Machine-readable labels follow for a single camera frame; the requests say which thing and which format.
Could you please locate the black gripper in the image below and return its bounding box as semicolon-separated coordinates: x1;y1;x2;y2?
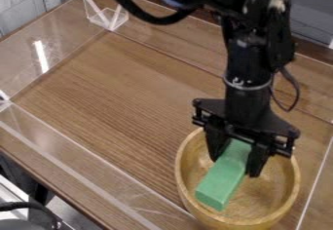
192;86;301;177

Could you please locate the green rectangular block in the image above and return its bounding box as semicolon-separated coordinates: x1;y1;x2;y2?
195;139;251;211

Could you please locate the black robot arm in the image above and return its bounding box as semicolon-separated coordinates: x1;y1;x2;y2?
164;0;299;177

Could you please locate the brown wooden bowl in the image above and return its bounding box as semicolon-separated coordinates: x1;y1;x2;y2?
174;129;301;230

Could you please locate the clear acrylic tray wall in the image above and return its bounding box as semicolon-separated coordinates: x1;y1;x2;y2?
0;0;333;230

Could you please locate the black cable bottom left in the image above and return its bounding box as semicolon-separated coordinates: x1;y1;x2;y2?
0;201;64;230

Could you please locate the clear acrylic corner bracket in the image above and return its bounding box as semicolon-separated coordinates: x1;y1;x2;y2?
83;0;128;31

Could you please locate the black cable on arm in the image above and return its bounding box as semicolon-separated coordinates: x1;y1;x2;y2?
99;0;302;113

